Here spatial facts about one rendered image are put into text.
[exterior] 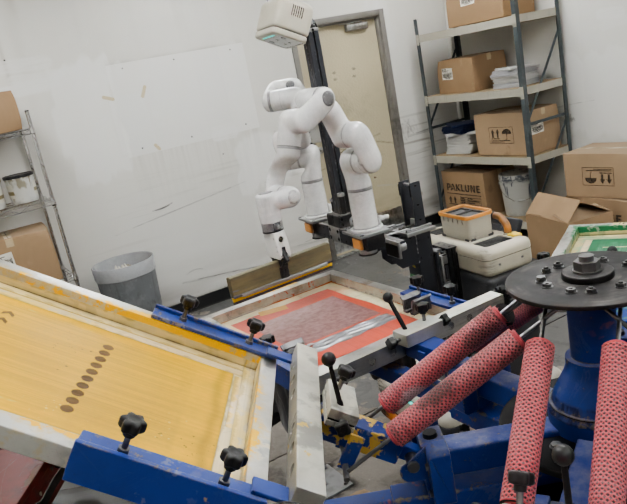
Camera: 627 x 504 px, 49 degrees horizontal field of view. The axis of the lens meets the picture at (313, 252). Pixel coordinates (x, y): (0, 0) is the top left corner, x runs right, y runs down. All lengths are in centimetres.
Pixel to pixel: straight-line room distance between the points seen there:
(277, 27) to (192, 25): 321
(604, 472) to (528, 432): 12
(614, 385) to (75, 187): 470
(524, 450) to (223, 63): 501
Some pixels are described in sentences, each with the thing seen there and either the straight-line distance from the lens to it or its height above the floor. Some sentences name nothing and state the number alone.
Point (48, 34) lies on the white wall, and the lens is 548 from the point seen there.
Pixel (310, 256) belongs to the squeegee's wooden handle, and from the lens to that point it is 246.
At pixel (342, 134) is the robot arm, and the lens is 248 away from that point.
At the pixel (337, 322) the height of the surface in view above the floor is 96.
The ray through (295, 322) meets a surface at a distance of 235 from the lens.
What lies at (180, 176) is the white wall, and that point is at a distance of 568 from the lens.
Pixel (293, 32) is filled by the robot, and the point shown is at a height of 190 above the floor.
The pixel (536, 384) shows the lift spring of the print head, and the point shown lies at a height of 121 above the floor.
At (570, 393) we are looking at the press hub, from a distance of 141.
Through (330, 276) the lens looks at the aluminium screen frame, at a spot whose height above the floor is 98.
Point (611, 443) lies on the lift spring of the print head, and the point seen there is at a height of 117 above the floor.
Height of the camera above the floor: 178
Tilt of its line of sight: 15 degrees down
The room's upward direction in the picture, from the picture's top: 11 degrees counter-clockwise
